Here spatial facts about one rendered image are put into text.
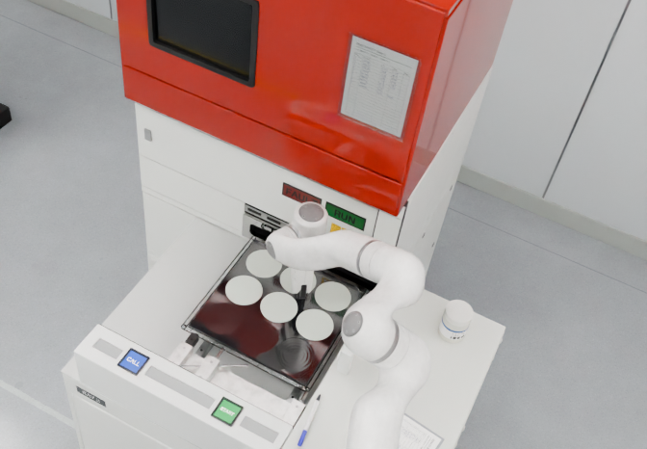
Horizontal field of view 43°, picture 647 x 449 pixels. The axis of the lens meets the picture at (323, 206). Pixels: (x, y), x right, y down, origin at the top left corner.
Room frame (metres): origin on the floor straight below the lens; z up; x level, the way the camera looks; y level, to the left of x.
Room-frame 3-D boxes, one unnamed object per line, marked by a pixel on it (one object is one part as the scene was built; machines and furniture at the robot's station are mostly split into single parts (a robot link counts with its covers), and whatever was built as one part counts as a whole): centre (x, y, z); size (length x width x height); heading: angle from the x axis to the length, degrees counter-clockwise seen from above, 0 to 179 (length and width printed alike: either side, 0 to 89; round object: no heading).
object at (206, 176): (1.56, 0.18, 1.02); 0.82 x 0.03 x 0.40; 70
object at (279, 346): (1.29, 0.08, 0.90); 0.34 x 0.34 x 0.01; 70
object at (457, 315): (1.25, -0.38, 1.01); 0.07 x 0.07 x 0.10
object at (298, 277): (1.33, 0.03, 1.03); 0.10 x 0.07 x 0.11; 11
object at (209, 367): (1.06, 0.22, 0.89); 0.08 x 0.03 x 0.03; 160
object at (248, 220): (1.49, 0.02, 0.89); 0.44 x 0.02 x 0.10; 70
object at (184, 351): (1.09, 0.30, 0.89); 0.08 x 0.03 x 0.03; 160
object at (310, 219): (1.33, 0.03, 1.17); 0.09 x 0.08 x 0.13; 133
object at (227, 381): (1.03, 0.15, 0.87); 0.36 x 0.08 x 0.03; 70
